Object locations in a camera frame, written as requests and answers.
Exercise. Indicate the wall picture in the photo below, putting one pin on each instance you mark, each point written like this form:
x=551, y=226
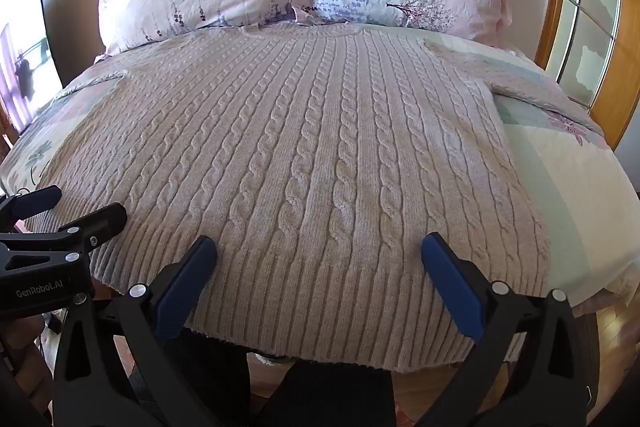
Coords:
x=25, y=57

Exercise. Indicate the wooden framed glass door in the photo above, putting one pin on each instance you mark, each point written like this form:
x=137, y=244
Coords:
x=600, y=17

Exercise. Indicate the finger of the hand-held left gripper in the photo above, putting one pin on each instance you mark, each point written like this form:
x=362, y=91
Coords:
x=100, y=222
x=35, y=199

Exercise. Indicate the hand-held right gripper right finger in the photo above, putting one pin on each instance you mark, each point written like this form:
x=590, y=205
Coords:
x=452, y=279

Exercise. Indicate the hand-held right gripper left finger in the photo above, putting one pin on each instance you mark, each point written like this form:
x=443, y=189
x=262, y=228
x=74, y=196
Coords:
x=186, y=279

